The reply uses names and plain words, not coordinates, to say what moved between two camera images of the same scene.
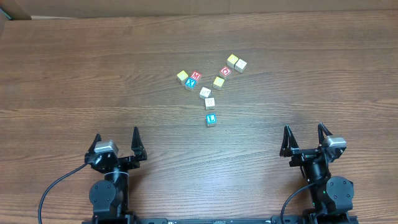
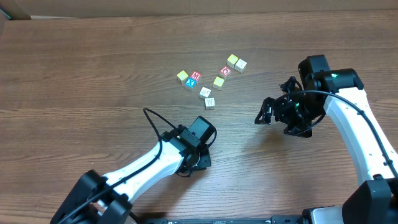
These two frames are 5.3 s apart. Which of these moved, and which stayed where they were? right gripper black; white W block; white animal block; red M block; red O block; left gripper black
Moved: right gripper black; left gripper black
Stayed: white animal block; white W block; red M block; red O block
